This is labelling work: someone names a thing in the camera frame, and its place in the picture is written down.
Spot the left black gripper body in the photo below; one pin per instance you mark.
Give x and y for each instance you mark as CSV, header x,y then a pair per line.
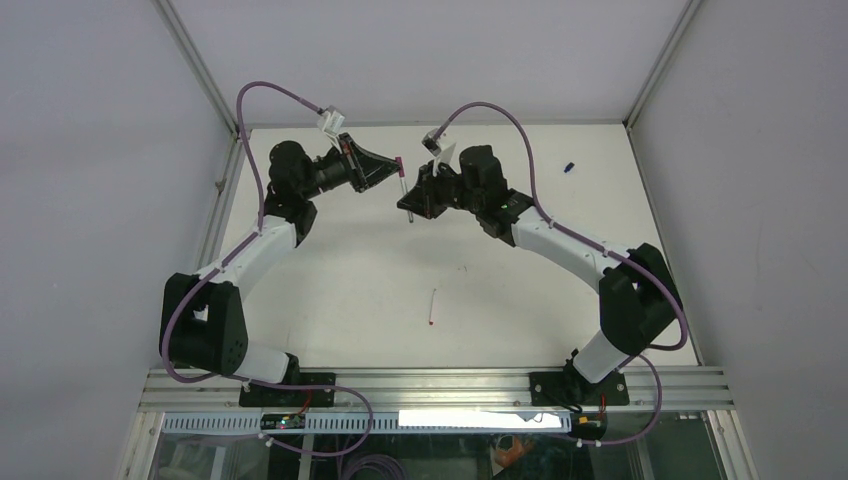
x,y
341,170

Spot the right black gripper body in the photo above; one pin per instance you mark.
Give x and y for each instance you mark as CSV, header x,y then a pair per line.
x,y
443,189

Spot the magenta pen cap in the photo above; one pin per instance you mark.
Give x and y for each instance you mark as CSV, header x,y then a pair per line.
x,y
399,161

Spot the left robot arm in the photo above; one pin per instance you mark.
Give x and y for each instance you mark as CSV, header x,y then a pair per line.
x,y
203,331

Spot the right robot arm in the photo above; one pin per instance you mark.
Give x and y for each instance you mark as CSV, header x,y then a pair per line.
x,y
637,296

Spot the white pen red end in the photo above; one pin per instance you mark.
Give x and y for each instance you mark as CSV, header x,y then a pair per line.
x,y
430,318

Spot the orange object below table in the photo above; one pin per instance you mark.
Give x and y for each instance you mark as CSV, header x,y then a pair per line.
x,y
507,449

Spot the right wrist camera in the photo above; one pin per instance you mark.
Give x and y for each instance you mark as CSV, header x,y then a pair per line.
x,y
440,147

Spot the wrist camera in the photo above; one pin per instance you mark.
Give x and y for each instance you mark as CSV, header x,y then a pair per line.
x,y
331,121
440,147

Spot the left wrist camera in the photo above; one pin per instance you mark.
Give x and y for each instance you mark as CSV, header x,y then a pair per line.
x,y
331,121

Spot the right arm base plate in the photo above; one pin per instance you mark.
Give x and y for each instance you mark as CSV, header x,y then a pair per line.
x,y
555,388

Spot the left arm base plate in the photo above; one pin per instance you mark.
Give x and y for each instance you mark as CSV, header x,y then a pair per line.
x,y
312,387

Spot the white slotted cable duct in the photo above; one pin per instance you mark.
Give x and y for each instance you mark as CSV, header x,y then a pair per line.
x,y
407,421

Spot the aluminium frame rail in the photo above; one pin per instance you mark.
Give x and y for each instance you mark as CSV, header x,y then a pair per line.
x,y
677,388

